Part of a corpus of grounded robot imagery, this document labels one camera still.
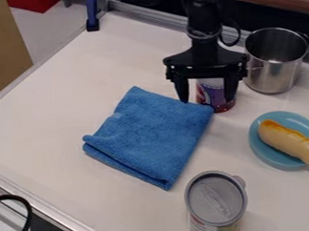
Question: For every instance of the red box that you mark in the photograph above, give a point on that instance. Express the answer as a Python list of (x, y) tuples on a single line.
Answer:
[(33, 3)]

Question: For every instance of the blue clamp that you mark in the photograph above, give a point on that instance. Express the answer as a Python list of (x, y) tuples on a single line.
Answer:
[(92, 14)]

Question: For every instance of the large silver can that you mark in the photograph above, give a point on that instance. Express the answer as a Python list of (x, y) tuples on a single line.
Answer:
[(214, 205)]

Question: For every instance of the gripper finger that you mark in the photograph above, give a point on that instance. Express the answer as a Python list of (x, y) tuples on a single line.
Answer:
[(182, 89), (231, 89)]

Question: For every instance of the small purple can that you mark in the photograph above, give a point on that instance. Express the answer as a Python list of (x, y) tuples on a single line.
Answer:
[(213, 95)]

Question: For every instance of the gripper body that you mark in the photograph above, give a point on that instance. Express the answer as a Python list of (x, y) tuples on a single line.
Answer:
[(205, 62)]

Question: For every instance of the silver pot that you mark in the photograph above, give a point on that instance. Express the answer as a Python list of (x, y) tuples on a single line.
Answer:
[(273, 59)]

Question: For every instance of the blue plate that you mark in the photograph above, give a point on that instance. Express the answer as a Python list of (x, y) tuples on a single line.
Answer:
[(276, 142)]

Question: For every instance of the blue cloth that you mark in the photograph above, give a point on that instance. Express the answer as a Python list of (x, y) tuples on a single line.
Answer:
[(148, 135)]

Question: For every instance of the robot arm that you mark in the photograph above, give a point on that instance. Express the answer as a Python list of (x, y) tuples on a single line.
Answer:
[(203, 13)]

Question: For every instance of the toy bread loaf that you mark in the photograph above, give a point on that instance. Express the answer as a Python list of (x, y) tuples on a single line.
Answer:
[(290, 140)]

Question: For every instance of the cardboard box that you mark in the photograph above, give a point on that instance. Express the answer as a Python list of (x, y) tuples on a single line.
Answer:
[(6, 46)]

